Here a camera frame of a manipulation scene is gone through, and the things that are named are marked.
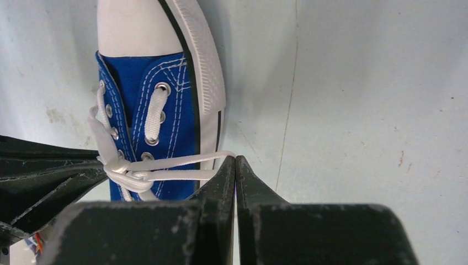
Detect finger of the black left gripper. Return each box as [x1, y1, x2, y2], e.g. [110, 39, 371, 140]
[0, 135, 110, 239]

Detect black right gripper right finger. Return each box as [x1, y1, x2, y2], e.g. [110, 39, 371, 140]
[236, 156, 418, 264]

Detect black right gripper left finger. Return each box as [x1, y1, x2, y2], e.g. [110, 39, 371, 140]
[39, 156, 236, 264]

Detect white shoelace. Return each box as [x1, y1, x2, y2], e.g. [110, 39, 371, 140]
[88, 81, 235, 202]

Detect blue sneaker laces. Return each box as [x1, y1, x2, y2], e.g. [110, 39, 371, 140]
[95, 1, 226, 202]

